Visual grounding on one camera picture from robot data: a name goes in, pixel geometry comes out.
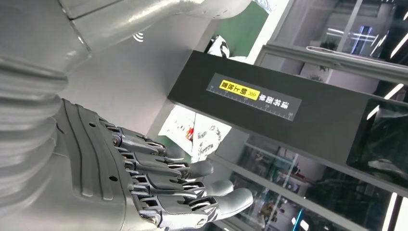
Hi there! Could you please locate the black inbound scanner machine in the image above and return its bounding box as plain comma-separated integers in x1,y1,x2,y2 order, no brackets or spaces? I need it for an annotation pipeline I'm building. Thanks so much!
59,14,408,189

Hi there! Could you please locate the ruler label sticker, yellow patch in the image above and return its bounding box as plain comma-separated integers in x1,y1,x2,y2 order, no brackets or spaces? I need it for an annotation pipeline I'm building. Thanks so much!
206,73,303,122

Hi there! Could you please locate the white parcel bag, black-red print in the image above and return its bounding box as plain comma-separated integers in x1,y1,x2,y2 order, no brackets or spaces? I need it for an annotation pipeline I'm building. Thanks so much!
158,34,248,164

